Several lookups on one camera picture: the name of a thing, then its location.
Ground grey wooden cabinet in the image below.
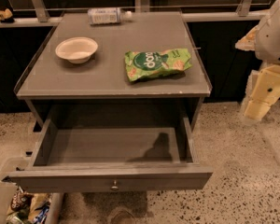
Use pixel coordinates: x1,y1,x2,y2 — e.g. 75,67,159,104
15,12,211,124

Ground blue snack packet in bin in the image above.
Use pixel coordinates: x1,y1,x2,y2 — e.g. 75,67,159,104
33,205,49,224

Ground brown snack packet in bin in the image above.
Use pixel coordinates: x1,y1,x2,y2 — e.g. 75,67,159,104
10,188,33,211

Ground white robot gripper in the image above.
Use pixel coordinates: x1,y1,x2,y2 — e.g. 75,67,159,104
235,0,280,121

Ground grey top drawer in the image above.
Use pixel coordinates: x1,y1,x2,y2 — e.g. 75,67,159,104
7,108,212,192

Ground green snack chip bag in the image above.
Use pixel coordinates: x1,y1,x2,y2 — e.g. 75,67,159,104
124,49,192,82

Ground white paper bowl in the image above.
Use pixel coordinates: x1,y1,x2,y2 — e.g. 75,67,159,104
55,37,98,64

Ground clear plastic water bottle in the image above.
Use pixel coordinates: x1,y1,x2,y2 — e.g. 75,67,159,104
88,7,133,25

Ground clear plastic snack bin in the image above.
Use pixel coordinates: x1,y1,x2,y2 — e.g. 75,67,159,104
0,157,63,224

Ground small metal drawer knob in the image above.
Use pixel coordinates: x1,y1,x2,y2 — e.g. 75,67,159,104
110,180,119,191

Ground small yellow toy on ledge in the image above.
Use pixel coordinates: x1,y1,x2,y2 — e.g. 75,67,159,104
0,8,14,23

